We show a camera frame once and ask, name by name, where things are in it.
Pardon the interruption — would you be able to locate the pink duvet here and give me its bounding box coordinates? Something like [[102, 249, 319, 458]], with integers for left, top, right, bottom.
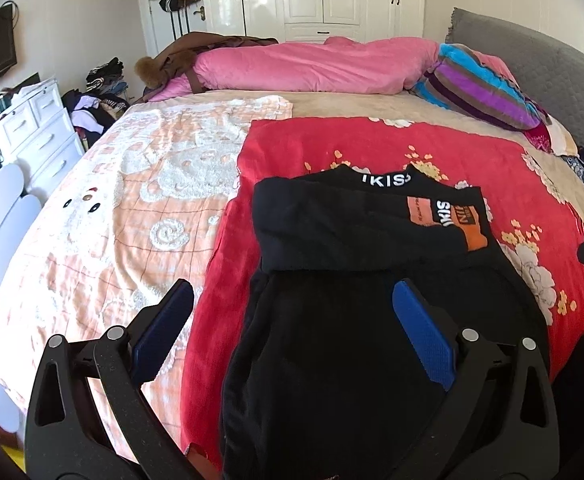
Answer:
[[148, 36, 441, 104]]

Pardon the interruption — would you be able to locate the white door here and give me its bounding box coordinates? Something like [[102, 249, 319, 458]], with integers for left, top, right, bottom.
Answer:
[[134, 0, 209, 59]]

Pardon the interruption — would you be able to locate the peach patterned blanket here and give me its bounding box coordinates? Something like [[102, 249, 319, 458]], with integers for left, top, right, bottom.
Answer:
[[0, 94, 294, 463]]

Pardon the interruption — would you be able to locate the white chest of drawers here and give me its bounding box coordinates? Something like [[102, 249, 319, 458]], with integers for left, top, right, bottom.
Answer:
[[0, 78, 85, 203]]

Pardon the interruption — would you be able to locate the black garment with orange patch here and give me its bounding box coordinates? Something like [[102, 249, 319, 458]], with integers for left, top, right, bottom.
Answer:
[[220, 166, 549, 479]]

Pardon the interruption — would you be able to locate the pile of clothes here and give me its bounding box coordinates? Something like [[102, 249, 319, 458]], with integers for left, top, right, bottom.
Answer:
[[61, 58, 129, 151]]

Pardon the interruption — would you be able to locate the grey padded headboard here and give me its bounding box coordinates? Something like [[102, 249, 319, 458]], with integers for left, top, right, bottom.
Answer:
[[445, 8, 584, 146]]

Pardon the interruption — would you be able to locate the brown fur-trimmed coat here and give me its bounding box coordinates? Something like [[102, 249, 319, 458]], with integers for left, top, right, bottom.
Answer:
[[135, 32, 278, 103]]

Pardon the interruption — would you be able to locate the striped blue purple pillow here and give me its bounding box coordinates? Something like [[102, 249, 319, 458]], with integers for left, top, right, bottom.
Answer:
[[410, 44, 547, 132]]

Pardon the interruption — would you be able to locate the red floral blanket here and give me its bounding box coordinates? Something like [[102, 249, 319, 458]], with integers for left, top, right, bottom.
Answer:
[[180, 117, 584, 466]]

